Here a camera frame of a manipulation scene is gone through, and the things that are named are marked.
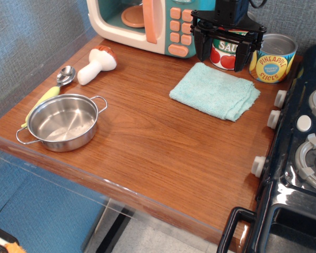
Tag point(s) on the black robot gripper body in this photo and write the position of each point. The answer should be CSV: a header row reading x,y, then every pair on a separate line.
x,y
230,21

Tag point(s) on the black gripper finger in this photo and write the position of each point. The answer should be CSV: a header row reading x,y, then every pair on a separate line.
x,y
243,53
203,43

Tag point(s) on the small stainless steel pan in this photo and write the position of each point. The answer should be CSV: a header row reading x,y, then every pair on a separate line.
x,y
63,123

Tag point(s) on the light blue folded cloth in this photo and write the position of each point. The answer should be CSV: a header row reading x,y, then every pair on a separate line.
x,y
215,93

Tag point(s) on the tomato sauce toy can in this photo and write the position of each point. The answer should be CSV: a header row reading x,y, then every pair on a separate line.
x,y
223,54

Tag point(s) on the pineapple slices toy can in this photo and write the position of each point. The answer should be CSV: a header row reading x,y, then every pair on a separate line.
x,y
272,63

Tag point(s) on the toy microwave teal and cream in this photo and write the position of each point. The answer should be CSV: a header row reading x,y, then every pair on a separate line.
x,y
162,27

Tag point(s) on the white stove knob rear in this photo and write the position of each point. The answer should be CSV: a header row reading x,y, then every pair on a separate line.
x,y
280,98

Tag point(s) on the white stove knob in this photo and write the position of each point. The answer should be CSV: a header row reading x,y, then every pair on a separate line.
x,y
280,98
258,165
273,119

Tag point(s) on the white stove knob middle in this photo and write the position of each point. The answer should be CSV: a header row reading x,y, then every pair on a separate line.
x,y
273,119

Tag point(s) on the plush white brown mushroom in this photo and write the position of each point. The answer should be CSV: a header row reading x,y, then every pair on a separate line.
x,y
101,59

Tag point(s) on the white stove knob front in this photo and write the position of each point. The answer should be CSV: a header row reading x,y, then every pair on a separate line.
x,y
258,165

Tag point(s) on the dark blue toy stove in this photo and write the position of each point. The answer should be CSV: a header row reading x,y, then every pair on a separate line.
x,y
285,216

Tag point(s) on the black and orange object corner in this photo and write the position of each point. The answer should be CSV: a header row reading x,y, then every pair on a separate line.
x,y
9,243

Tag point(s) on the spoon with yellow-green handle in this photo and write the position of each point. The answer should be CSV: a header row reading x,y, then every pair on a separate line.
x,y
64,77

